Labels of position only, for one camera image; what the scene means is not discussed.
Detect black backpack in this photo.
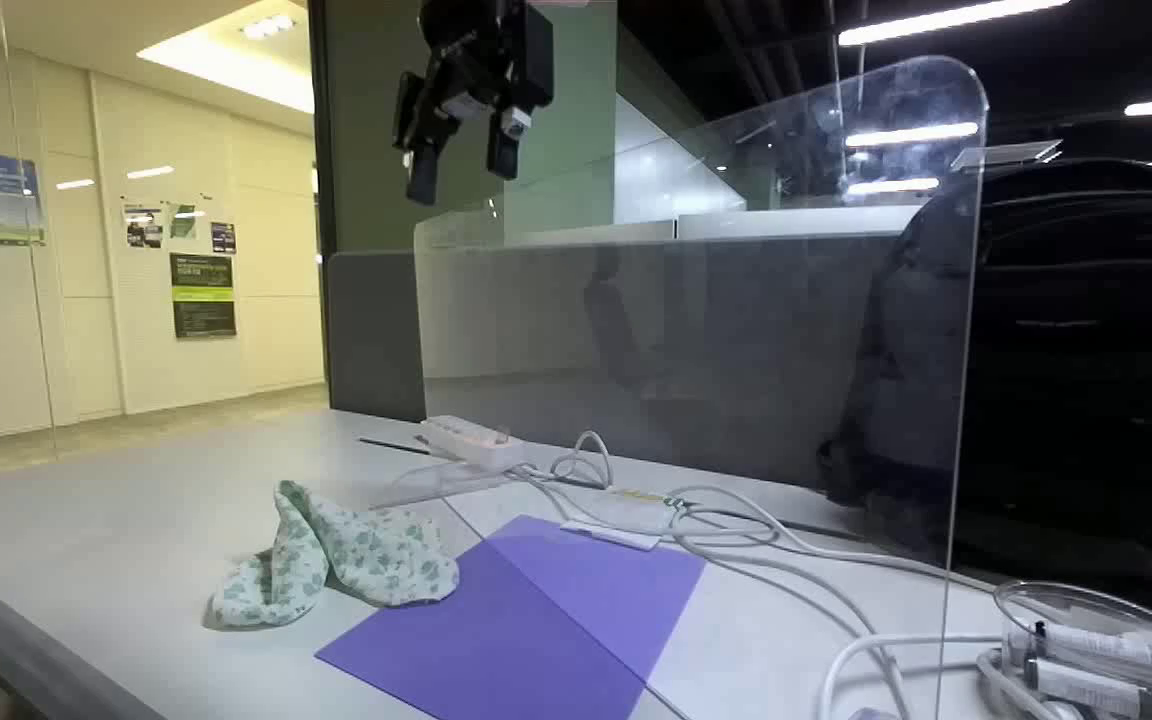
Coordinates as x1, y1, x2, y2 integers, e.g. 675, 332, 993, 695
816, 155, 1152, 607

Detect clear acrylic divider panel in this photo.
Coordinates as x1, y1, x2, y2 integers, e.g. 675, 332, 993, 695
411, 57, 986, 720

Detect white cable bundle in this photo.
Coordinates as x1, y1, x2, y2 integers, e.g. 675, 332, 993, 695
520, 429, 1152, 720

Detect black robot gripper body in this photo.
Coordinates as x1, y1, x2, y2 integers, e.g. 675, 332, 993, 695
394, 0, 550, 151

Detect purple paper sheet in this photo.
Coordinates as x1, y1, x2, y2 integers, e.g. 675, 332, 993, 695
318, 516, 703, 720

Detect green patterned white towel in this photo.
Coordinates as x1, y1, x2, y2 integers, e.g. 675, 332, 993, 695
205, 479, 458, 633

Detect white power strip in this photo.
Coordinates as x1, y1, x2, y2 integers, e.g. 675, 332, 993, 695
419, 415, 522, 473

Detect dark wall notice board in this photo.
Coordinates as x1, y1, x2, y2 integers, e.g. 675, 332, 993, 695
166, 253, 236, 341

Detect white plug adapters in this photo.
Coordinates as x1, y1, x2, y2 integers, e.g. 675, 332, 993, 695
976, 620, 1152, 720

